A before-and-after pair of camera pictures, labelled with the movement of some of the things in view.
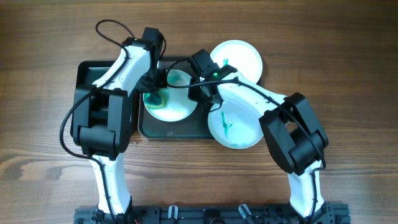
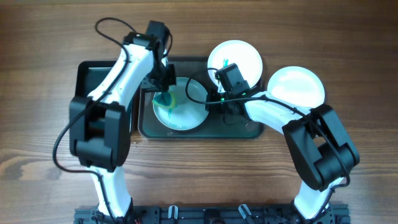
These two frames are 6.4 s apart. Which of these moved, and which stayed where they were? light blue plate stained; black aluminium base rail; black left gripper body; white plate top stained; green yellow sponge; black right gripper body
Moved: black right gripper body; green yellow sponge; light blue plate stained
Stayed: black left gripper body; black aluminium base rail; white plate top stained
